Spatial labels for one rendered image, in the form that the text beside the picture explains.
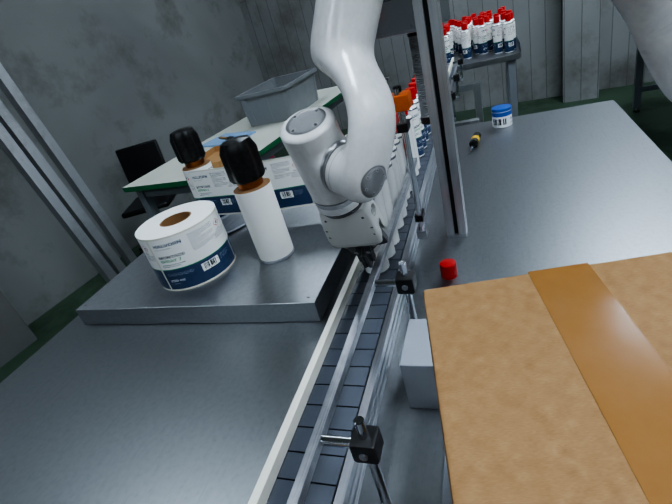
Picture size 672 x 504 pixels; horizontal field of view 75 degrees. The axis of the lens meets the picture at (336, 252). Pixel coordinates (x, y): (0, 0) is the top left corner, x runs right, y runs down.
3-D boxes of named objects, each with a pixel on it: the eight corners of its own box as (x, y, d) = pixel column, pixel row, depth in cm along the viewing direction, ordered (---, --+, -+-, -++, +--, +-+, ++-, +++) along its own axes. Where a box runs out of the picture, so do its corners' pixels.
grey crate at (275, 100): (280, 106, 351) (271, 78, 340) (325, 97, 335) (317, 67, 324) (244, 129, 304) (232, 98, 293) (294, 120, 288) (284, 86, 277)
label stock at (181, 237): (151, 299, 105) (122, 248, 99) (172, 258, 123) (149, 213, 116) (230, 278, 104) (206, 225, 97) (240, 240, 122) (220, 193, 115)
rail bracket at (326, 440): (347, 490, 57) (312, 405, 49) (402, 498, 54) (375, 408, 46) (340, 516, 54) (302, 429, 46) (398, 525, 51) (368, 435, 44)
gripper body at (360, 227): (371, 177, 73) (387, 221, 81) (316, 184, 77) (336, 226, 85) (365, 209, 68) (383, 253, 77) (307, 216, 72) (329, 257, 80)
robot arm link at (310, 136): (374, 180, 69) (336, 164, 75) (348, 109, 59) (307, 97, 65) (337, 215, 67) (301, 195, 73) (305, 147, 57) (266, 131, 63)
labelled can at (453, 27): (430, 55, 328) (426, 25, 318) (512, 36, 307) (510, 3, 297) (423, 66, 291) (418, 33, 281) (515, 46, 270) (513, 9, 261)
